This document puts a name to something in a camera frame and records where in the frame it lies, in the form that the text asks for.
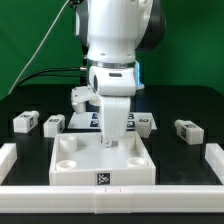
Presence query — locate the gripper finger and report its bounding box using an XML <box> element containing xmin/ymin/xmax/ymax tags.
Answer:
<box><xmin>101</xmin><ymin>138</ymin><xmax>118</xmax><ymax>147</ymax></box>

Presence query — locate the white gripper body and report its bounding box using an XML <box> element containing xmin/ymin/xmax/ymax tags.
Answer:
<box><xmin>89</xmin><ymin>66</ymin><xmax>136</xmax><ymax>140</ymax></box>

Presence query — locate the white square tabletop part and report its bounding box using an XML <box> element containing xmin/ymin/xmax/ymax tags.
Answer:
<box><xmin>49</xmin><ymin>131</ymin><xmax>156</xmax><ymax>186</ymax></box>

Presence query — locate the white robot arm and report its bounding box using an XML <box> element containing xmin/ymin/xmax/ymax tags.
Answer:
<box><xmin>72</xmin><ymin>0</ymin><xmax>166</xmax><ymax>146</ymax></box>

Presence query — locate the white marker sheet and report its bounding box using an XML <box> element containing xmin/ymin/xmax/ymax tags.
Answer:
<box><xmin>68</xmin><ymin>112</ymin><xmax>157</xmax><ymax>130</ymax></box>

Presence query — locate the white obstacle fence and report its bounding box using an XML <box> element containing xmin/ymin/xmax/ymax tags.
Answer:
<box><xmin>0</xmin><ymin>143</ymin><xmax>224</xmax><ymax>214</ymax></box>

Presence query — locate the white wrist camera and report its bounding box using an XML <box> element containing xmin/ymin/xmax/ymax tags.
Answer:
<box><xmin>71</xmin><ymin>85</ymin><xmax>100</xmax><ymax>114</ymax></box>

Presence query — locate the black cable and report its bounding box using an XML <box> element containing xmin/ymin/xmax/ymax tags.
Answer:
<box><xmin>14</xmin><ymin>67</ymin><xmax>88</xmax><ymax>90</ymax></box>

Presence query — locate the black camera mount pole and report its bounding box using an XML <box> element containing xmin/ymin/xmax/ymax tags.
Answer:
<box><xmin>69</xmin><ymin>0</ymin><xmax>88</xmax><ymax>66</ymax></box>

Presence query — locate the white cable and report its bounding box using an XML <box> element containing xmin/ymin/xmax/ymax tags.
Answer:
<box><xmin>7</xmin><ymin>0</ymin><xmax>72</xmax><ymax>96</ymax></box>

